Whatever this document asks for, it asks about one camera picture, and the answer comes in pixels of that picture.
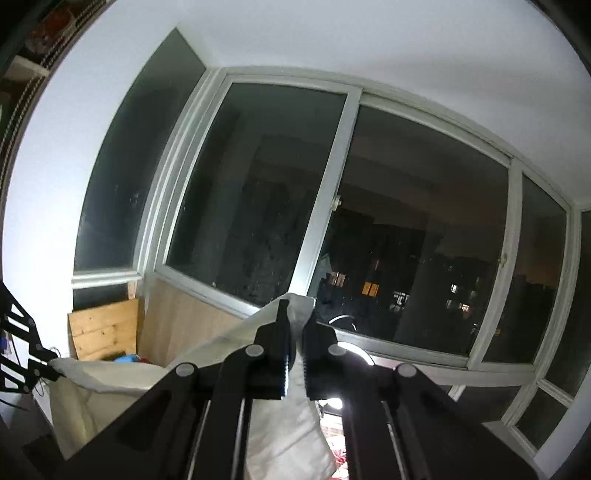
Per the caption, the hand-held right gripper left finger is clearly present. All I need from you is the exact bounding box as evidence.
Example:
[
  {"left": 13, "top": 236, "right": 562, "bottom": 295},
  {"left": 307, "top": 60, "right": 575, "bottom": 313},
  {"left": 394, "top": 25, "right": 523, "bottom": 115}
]
[{"left": 53, "top": 299, "right": 293, "bottom": 480}]

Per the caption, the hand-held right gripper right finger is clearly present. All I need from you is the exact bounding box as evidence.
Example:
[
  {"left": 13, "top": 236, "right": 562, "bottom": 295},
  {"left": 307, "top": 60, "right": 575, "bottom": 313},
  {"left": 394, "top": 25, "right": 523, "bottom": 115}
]
[{"left": 302, "top": 314, "right": 542, "bottom": 480}]

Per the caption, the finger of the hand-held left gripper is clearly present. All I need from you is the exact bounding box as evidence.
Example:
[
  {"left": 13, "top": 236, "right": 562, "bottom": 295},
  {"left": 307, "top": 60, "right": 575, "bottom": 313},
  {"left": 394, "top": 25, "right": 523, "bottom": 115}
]
[
  {"left": 0, "top": 281, "right": 60, "bottom": 369},
  {"left": 0, "top": 361, "right": 62, "bottom": 397}
]

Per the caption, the white garment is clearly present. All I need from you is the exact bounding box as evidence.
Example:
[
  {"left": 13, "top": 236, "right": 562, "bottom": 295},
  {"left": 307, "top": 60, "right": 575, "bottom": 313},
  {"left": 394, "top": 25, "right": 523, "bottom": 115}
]
[{"left": 48, "top": 293, "right": 339, "bottom": 480}]

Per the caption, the pine plank board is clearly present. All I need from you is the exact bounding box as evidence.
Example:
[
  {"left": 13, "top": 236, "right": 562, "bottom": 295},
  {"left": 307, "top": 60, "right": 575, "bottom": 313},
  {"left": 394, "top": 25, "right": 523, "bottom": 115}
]
[{"left": 68, "top": 299, "right": 140, "bottom": 361}]

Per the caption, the red patterned rug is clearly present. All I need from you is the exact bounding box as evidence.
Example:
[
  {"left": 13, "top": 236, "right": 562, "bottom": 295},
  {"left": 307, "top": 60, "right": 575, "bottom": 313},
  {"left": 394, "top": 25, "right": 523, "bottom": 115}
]
[{"left": 321, "top": 413, "right": 348, "bottom": 480}]

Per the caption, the brown wooden panel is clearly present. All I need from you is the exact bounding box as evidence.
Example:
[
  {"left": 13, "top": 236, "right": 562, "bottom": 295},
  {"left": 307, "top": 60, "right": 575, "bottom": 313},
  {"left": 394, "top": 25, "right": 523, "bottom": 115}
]
[{"left": 137, "top": 276, "right": 262, "bottom": 367}]

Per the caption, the large sliding window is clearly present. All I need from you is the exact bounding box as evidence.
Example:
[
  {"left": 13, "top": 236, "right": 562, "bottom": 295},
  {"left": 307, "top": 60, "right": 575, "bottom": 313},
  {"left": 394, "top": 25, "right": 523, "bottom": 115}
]
[{"left": 73, "top": 28, "right": 583, "bottom": 464}]

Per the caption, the wooden shelf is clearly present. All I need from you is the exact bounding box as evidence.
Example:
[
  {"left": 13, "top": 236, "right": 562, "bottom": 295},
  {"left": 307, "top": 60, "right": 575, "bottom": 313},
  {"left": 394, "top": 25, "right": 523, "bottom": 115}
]
[{"left": 0, "top": 0, "right": 95, "bottom": 195}]

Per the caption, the white ring light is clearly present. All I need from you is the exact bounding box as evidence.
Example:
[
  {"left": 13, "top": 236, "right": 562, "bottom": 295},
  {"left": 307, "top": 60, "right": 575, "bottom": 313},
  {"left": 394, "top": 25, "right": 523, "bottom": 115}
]
[{"left": 318, "top": 314, "right": 373, "bottom": 411}]

